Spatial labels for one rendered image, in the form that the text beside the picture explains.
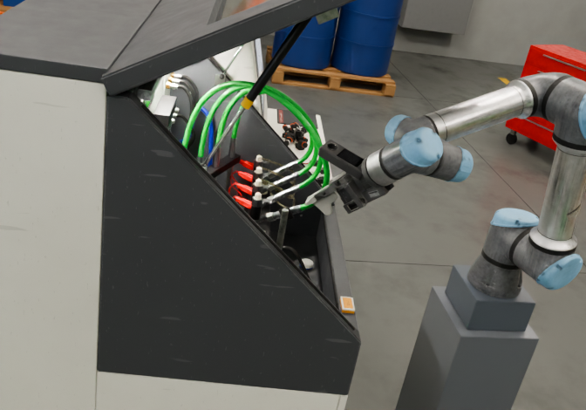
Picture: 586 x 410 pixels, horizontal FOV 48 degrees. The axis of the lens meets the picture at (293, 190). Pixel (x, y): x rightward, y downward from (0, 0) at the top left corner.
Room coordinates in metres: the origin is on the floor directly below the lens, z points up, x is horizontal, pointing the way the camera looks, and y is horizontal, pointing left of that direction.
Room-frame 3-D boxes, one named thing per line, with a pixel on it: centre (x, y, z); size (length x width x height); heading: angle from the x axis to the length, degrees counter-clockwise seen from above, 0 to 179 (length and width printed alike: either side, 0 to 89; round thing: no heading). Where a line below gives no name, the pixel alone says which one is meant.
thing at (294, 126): (2.28, 0.02, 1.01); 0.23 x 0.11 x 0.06; 6
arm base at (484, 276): (1.65, -0.61, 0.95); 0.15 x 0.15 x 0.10
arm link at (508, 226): (1.64, -0.62, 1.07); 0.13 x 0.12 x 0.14; 31
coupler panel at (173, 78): (1.74, 0.37, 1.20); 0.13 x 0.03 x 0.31; 6
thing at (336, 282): (1.55, -0.15, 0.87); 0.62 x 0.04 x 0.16; 6
